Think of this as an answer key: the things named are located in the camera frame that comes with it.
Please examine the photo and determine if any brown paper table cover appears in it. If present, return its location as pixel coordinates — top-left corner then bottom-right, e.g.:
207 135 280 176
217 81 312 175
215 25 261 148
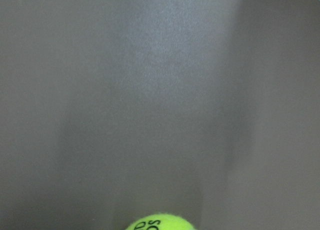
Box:
0 0 320 230

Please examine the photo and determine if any yellow tennis ball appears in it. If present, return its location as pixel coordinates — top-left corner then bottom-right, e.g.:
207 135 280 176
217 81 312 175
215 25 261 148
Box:
126 213 196 230

